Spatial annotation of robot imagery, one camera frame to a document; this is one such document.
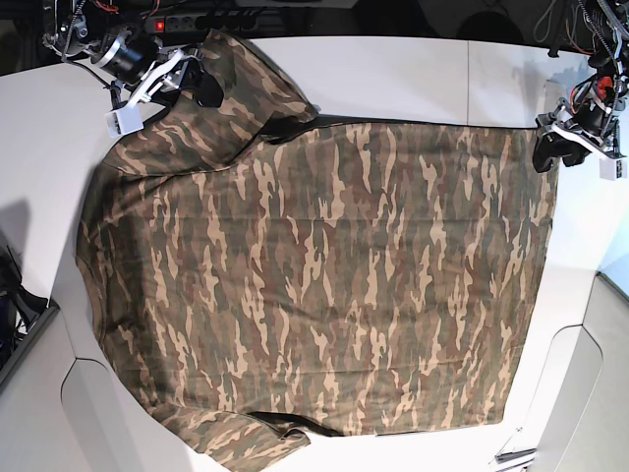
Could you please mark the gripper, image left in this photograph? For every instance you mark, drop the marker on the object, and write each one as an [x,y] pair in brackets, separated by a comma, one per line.
[207,90]

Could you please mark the white wrist camera, image right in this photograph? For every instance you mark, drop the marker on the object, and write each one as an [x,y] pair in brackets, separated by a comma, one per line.
[613,169]

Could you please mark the black power strip red switch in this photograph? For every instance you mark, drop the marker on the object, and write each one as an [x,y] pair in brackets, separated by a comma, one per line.
[206,22]

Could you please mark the white wrist camera, image left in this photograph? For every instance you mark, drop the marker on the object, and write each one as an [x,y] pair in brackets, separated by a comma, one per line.
[123,121]

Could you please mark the black equipment at left edge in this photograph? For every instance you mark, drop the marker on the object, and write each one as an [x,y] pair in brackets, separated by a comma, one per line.
[20,309]

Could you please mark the white wrist camera, image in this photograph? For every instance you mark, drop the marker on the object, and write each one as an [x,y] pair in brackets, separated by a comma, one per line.
[613,169]
[123,121]

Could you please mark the camouflage T-shirt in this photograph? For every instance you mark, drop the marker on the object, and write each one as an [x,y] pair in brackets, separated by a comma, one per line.
[254,275]

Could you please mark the metal bracket bottom right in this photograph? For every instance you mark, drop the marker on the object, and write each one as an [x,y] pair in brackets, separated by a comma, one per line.
[513,454]

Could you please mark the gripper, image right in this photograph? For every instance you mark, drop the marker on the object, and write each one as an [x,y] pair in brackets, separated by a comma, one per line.
[569,136]

